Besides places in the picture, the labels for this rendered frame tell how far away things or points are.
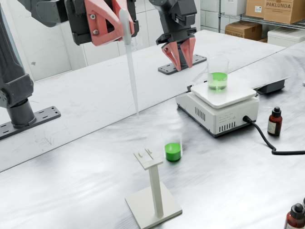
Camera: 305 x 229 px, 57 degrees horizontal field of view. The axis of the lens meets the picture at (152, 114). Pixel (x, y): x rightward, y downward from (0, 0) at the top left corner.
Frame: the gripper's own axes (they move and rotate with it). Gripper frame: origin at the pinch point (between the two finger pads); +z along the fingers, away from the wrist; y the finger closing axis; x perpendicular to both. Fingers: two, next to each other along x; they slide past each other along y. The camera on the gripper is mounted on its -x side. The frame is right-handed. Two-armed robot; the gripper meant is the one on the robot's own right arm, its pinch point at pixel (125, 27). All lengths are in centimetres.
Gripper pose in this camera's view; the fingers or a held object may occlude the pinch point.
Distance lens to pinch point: 36.4
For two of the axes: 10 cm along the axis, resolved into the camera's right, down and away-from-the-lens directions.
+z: 4.4, 4.4, -7.9
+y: 8.9, -3.0, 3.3
